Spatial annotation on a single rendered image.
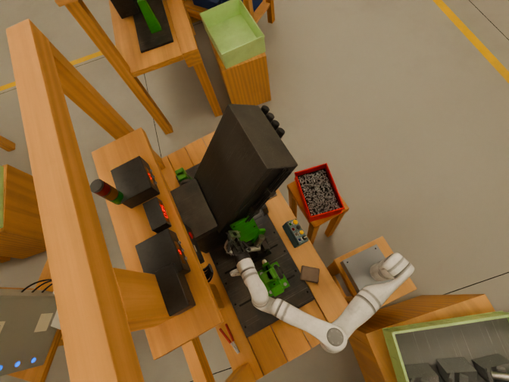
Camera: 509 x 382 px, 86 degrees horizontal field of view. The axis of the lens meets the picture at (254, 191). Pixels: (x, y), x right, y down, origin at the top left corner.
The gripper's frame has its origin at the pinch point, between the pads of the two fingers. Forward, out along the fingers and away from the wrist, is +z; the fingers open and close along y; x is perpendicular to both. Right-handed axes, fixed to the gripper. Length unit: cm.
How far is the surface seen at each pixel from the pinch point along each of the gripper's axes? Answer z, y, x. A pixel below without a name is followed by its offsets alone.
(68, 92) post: 63, 69, -23
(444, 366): -83, -82, -4
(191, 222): 15.9, 14.8, 6.5
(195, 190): 30.1, 11.6, -2.5
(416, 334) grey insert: -68, -82, -3
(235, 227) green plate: 2.7, -0.2, -5.2
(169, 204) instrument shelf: 6.7, 34.6, -14.1
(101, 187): 9, 59, -18
